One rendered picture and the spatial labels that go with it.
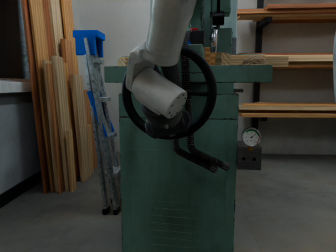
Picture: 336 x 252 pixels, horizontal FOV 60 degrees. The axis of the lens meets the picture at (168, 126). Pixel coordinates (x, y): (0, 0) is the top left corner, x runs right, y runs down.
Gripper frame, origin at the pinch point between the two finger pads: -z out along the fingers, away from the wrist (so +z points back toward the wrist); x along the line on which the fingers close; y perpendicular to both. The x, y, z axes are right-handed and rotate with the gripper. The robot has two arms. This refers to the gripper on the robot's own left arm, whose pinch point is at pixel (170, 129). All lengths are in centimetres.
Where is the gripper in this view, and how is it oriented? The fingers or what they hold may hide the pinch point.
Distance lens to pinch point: 81.3
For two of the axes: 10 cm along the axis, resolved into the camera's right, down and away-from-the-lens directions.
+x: 9.6, -2.6, -0.5
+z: -1.5, -3.7, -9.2
